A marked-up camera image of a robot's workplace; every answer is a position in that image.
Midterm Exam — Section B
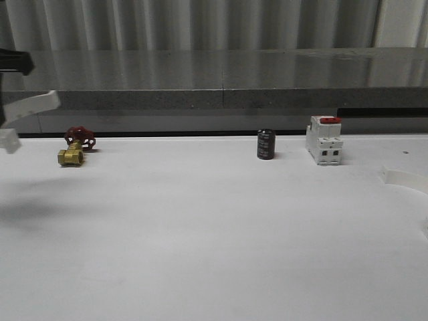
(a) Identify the black cylindrical capacitor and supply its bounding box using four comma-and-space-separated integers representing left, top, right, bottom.
257, 128, 276, 160

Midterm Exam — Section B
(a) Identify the brass valve red handwheel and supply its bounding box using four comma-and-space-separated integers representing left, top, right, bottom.
58, 126, 96, 167

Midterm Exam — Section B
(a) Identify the grey stone countertop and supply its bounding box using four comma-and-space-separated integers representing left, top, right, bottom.
3, 47, 427, 113

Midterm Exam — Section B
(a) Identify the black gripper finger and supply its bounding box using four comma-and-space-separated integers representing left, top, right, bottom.
0, 48, 34, 76

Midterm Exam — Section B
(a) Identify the white circuit breaker red switch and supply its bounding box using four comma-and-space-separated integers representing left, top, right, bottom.
306, 116, 343, 166

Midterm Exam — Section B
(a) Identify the white half pipe clamp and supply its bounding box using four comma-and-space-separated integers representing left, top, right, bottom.
380, 165, 428, 239
1, 90, 61, 154

